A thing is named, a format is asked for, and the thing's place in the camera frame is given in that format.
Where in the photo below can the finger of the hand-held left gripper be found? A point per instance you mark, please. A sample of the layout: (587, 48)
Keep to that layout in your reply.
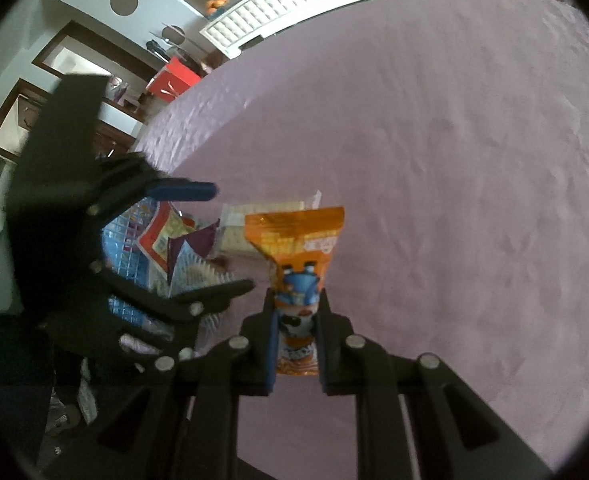
(209, 292)
(189, 190)

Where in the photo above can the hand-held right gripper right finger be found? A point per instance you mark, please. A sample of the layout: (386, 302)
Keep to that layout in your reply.
(324, 350)

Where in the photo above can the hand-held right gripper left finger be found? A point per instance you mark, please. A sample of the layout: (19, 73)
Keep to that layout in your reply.
(272, 350)

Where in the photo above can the red and white snack packet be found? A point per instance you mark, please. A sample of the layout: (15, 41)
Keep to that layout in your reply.
(162, 230)

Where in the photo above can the purple triangular snack packet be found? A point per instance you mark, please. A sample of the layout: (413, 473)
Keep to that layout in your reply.
(199, 242)

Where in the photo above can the white wafer packet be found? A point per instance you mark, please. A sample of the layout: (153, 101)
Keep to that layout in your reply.
(234, 240)

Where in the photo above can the blue plastic mesh basket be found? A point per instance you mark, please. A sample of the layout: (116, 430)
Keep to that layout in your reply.
(119, 255)

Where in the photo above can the long orange cartoon snack packet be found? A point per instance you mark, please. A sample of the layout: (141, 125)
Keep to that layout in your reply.
(294, 245)

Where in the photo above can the brown wooden door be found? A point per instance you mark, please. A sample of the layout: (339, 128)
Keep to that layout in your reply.
(4, 125)

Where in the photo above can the red gift bag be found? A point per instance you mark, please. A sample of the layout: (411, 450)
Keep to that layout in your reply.
(174, 77)

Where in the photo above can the pile of oranges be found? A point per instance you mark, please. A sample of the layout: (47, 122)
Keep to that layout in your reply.
(216, 5)

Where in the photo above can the brown doorway frame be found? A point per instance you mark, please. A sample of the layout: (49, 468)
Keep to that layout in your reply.
(94, 42)

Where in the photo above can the round brown wall disc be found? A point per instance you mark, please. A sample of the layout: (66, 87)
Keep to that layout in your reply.
(124, 1)

